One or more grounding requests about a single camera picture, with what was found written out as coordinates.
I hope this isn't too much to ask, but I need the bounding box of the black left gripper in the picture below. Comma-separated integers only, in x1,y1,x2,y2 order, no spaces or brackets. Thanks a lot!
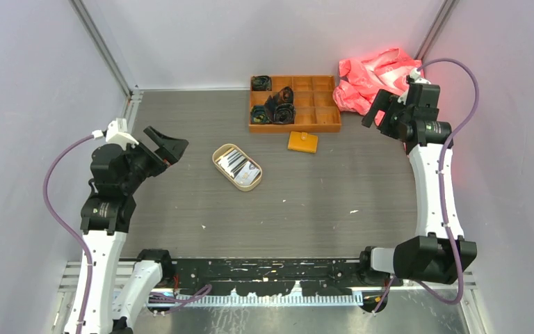
120,127,187,193

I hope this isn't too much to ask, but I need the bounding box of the beige oval card tray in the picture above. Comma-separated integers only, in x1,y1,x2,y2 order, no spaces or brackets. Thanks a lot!
211,143,264,193

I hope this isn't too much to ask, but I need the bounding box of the orange leather card holder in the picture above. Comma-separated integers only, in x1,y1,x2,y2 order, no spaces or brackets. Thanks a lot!
287,132,318,154

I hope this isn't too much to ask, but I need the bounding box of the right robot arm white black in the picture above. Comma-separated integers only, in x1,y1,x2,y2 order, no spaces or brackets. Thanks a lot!
358,83,477,286

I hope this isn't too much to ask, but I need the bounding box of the stack of credit cards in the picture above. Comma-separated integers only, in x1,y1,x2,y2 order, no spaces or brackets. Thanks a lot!
216,148,261,188

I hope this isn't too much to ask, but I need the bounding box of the pink crumpled cloth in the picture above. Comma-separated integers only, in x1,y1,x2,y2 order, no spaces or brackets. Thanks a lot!
332,48,422,116

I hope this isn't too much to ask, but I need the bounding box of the orange wooden compartment tray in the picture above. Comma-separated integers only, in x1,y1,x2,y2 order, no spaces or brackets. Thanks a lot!
248,75,342,134

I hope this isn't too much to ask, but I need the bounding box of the dark rolled fabric bottom centre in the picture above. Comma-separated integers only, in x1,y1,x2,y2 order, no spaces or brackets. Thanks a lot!
272,103,296,125

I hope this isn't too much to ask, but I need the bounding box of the dark rolled fabric bottom left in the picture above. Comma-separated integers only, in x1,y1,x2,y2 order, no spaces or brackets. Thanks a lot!
250,105,271,125

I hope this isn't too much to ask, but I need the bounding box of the dark rolled fabric top left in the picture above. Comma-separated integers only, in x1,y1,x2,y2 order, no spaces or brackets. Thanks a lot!
250,75,272,91

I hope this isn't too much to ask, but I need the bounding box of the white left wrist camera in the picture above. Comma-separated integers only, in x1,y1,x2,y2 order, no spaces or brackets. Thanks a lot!
105,118,140,150

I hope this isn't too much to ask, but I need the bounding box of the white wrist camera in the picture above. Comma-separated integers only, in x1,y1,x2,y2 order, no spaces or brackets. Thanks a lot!
398,67,431,104
105,118,140,150

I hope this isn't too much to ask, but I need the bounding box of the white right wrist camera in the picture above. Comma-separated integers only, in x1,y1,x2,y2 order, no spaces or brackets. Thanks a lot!
398,67,431,104

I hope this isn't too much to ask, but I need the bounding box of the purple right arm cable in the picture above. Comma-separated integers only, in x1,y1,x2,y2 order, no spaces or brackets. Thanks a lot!
371,58,480,315

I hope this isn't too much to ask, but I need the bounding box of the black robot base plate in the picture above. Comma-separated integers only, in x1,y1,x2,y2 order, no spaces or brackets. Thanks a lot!
156,258,390,297

